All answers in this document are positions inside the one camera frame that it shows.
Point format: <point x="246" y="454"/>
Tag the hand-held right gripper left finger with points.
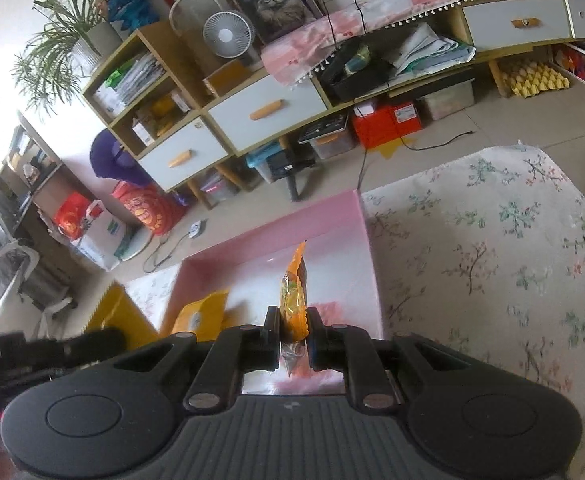
<point x="272" y="340"/>

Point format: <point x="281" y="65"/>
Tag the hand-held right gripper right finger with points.
<point x="315" y="345"/>

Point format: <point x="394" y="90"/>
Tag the orange snack packet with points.
<point x="295" y="290"/>

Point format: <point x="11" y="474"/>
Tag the pink cardboard box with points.
<point x="332" y="240"/>

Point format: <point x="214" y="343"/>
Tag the yellow snack packet round logo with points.
<point x="200" y="312"/>

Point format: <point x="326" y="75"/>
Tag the yellow foam pad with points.
<point x="117" y="310"/>

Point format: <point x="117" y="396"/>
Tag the white office chair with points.
<point x="17" y="260"/>

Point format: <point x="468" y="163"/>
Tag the white floor charger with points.
<point x="196" y="230"/>

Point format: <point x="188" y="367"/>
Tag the white carton with green print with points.
<point x="105" y="240"/>

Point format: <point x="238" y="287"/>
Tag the red plastic bag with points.
<point x="72" y="220"/>

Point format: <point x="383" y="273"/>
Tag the clear box with pink contents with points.
<point x="220" y="190"/>

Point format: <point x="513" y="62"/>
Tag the black stand device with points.
<point x="292" y="180"/>

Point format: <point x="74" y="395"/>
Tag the blue storage box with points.
<point x="257" y="165"/>

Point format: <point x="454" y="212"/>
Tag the side desk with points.
<point x="37" y="180"/>

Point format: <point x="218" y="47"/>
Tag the red bag with gold print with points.
<point x="147" y="210"/>

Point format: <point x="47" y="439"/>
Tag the purple cloth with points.
<point x="112" y="160"/>

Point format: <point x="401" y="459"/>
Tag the small white cabinet drawer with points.
<point x="197" y="140"/>

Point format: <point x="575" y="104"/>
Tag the large white cabinet drawer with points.
<point x="232" y="125"/>

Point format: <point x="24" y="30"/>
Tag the red cardboard box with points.
<point x="372" y="130"/>

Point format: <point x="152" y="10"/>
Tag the small white carton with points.
<point x="143" y="132"/>

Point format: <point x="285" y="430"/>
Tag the yellow bag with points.
<point x="162" y="110"/>

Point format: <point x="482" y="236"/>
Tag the black storage bin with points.
<point x="352" y="85"/>

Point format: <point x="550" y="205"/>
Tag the brown cardboard box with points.
<point x="227" y="77"/>

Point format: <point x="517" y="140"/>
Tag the white shelf carton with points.
<point x="107" y="97"/>

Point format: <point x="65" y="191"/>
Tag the clear storage box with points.
<point x="447" y="102"/>

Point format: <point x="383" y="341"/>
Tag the pink floral cloth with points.
<point x="297" y="50"/>

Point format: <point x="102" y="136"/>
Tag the stack of papers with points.
<point x="137" y="77"/>

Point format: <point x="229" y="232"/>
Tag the wooden shelf cabinet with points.
<point x="170" y="60"/>

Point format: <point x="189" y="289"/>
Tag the white desk fan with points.
<point x="227" y="32"/>

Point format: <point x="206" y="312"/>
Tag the pile of white bags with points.
<point x="422" y="50"/>

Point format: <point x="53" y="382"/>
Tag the potted green plant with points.
<point x="97" y="40"/>

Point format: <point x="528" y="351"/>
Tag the framed cat picture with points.
<point x="272" y="2"/>

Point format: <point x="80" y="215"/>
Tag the yellow egg trays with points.
<point x="532" y="80"/>

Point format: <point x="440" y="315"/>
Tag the wooden low cabinet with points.
<point x="453" y="20"/>

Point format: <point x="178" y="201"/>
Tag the blue plush toy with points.
<point x="127" y="5"/>

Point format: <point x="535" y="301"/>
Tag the wide white cabinet drawer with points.
<point x="497" y="15"/>

